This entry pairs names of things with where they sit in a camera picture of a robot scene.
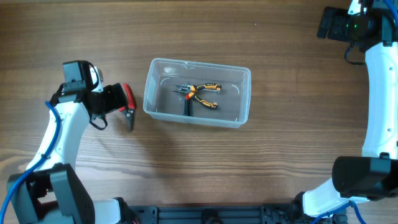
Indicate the black red handled screwdriver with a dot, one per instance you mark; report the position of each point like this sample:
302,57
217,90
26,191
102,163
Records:
187,106

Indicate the clear plastic container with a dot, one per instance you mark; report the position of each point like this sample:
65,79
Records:
161,102

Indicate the orange black pliers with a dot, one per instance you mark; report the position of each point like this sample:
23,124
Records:
198,96

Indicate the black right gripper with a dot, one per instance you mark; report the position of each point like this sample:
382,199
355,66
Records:
324,23

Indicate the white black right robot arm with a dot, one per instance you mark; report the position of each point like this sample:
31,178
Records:
372,27

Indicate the red handled pruning shears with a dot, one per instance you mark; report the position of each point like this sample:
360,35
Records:
129,109

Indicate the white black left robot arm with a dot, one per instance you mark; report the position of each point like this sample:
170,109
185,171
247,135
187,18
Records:
49,190

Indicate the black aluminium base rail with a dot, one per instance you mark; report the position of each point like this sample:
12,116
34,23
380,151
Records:
280,213

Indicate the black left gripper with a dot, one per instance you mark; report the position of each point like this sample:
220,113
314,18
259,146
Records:
121,98

